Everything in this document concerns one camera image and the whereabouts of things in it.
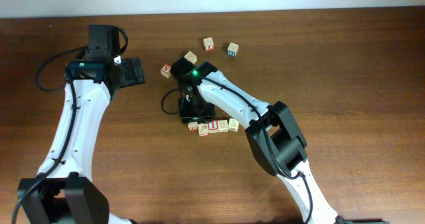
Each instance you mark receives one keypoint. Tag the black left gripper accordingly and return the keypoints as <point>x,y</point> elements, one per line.
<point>135,72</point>

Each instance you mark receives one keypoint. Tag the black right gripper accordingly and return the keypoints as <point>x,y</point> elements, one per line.
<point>186,116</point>

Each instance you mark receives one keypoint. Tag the wooden block red 9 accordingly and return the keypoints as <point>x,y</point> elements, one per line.
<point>203,129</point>

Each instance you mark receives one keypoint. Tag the wooden block red I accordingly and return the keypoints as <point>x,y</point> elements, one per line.
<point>213,126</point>

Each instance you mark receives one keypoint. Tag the wooden block elephant 5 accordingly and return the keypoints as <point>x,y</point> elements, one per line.
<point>222,125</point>

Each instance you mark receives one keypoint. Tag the wooden block green 2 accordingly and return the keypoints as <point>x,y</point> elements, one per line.
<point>233,125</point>

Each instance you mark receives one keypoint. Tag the wooden block red E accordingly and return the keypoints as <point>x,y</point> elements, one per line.
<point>193,126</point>

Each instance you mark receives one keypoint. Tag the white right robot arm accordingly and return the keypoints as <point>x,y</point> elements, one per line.
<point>275,139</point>

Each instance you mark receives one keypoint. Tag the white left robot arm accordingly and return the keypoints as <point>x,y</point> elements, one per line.
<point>63,191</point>

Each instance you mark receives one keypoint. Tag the wooden block red A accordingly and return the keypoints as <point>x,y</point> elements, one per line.
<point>166,70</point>

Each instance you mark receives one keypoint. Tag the wooden block yellow F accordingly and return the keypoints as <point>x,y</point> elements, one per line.
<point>191,57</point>

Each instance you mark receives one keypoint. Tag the wooden block red X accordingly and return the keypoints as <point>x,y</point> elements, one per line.
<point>208,44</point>

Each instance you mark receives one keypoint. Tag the wooden block blue D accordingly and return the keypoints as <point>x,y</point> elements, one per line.
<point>232,49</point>

